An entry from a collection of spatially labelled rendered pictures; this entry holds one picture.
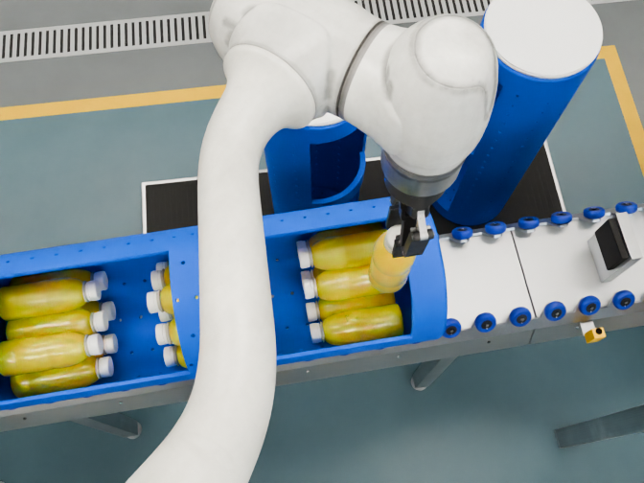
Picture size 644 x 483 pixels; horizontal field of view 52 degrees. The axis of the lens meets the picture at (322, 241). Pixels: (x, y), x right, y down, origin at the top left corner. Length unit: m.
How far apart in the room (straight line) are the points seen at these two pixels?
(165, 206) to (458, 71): 1.94
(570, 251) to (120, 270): 0.97
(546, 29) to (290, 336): 0.93
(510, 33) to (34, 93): 1.98
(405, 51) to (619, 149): 2.35
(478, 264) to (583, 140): 1.43
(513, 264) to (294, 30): 1.00
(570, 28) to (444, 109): 1.18
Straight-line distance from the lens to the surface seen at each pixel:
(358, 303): 1.34
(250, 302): 0.52
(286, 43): 0.62
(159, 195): 2.46
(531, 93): 1.69
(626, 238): 1.45
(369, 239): 1.27
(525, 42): 1.68
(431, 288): 1.17
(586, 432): 2.20
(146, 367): 1.39
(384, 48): 0.63
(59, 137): 2.86
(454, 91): 0.57
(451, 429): 2.36
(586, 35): 1.74
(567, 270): 1.56
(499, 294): 1.50
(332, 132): 1.52
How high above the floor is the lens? 2.31
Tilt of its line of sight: 69 degrees down
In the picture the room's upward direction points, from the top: straight up
